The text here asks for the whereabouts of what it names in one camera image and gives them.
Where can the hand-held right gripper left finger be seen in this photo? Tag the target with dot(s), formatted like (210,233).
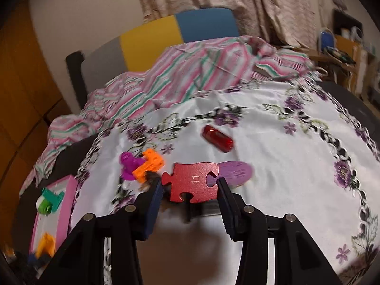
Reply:
(153,210)

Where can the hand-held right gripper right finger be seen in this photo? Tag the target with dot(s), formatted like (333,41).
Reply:
(228,213)

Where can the purple oval toy piece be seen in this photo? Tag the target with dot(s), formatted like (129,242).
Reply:
(234,172)

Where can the red puzzle piece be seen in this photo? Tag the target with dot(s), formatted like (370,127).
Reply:
(190,184)

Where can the red metal cylinder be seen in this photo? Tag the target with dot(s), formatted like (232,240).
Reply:
(218,139)

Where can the pink box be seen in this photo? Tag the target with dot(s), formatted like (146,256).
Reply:
(66,202)

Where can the orange toy block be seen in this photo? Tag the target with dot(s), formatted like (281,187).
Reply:
(148,163)

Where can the magenta toy piece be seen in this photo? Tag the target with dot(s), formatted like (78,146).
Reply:
(129,166)

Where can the white floral cloth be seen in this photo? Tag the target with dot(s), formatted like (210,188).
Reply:
(267,142)

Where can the green and white toy piece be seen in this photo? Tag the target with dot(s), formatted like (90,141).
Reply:
(49,202)

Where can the orange toy piece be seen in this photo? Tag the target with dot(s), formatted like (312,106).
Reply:
(46,243)

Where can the blue toy piece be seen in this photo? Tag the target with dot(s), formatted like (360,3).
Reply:
(35,261)

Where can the pink green striped blanket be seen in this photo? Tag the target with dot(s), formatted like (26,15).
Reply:
(184,68)

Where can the wooden wardrobe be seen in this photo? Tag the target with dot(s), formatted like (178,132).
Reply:
(23,80)

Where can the blue bag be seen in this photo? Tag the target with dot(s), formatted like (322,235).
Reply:
(326,40)

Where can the wooden shelf unit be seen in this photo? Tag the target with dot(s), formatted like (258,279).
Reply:
(347,47)

